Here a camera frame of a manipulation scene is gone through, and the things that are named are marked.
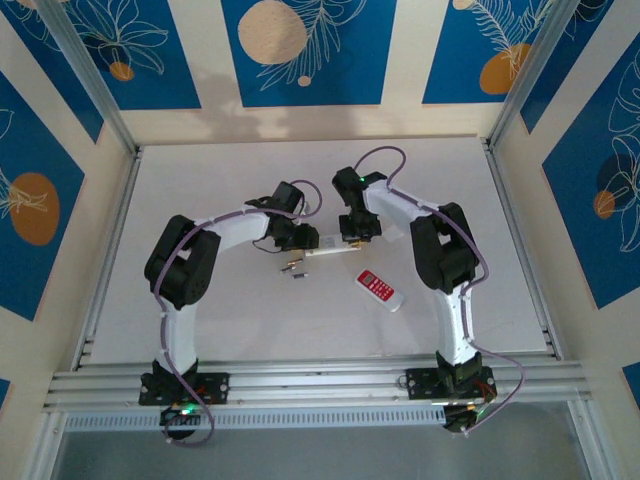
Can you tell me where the red and white remote control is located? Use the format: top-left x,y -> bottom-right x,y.
354,268 -> 405,314

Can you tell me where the right black controller board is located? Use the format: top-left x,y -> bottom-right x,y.
442,403 -> 489,434

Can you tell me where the black controller board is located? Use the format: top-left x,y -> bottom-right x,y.
442,403 -> 489,434
159,403 -> 204,429

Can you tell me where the left black controller board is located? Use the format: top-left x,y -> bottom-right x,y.
159,403 -> 204,429

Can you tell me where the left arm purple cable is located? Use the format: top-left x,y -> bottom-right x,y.
152,178 -> 324,447

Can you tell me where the aluminium mounting rail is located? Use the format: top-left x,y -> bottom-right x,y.
42,357 -> 594,414

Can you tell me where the aluminium table side rail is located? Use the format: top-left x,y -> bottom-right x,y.
482,138 -> 565,361
74,149 -> 144,371

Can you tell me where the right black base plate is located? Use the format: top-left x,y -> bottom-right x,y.
405,367 -> 497,401

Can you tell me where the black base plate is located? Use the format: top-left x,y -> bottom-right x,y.
405,367 -> 497,401
138,372 -> 231,407

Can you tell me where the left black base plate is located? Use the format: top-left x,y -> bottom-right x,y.
138,372 -> 231,407

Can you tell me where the grey slotted cable duct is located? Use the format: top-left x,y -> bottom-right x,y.
62,405 -> 449,432

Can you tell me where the aluminium frame post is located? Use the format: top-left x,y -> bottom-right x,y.
485,0 -> 589,151
35,0 -> 144,159

